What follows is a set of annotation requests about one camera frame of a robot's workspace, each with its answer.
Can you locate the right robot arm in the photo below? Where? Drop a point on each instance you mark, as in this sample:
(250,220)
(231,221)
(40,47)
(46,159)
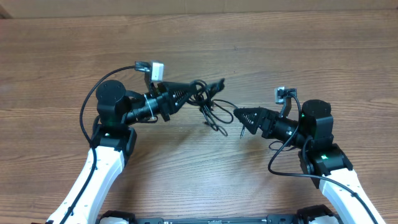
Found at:
(321,160)

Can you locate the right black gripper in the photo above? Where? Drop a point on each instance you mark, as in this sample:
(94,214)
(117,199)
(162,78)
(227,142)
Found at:
(261,113)

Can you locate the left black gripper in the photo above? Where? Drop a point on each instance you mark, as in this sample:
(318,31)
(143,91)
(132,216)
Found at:
(166,101)

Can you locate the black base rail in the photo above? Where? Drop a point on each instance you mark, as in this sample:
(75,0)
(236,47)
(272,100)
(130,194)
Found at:
(214,220)

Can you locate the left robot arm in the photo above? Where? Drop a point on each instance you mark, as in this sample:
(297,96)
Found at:
(114,138)

